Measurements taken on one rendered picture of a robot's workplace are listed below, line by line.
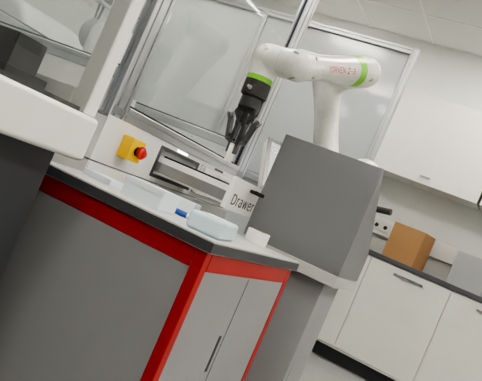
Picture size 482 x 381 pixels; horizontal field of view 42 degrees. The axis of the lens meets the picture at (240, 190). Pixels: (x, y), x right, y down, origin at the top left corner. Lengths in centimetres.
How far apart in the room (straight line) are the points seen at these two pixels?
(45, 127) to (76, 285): 41
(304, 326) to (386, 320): 275
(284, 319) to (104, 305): 82
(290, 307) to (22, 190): 105
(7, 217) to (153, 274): 35
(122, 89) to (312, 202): 74
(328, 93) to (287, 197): 52
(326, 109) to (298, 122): 139
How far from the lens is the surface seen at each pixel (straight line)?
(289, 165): 222
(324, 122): 249
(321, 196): 216
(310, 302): 216
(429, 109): 545
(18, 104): 132
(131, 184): 164
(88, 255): 158
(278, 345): 220
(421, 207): 563
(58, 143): 143
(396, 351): 489
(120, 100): 195
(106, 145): 196
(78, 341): 158
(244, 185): 210
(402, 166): 535
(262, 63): 217
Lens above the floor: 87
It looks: 1 degrees up
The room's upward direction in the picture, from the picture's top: 23 degrees clockwise
